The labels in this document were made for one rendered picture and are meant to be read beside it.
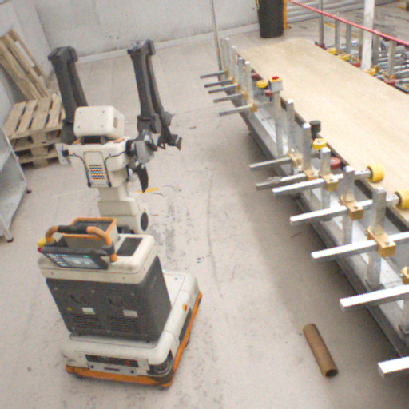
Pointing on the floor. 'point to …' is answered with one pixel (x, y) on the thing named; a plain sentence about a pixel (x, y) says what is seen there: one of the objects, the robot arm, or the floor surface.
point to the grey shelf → (9, 184)
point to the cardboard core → (320, 351)
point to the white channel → (367, 34)
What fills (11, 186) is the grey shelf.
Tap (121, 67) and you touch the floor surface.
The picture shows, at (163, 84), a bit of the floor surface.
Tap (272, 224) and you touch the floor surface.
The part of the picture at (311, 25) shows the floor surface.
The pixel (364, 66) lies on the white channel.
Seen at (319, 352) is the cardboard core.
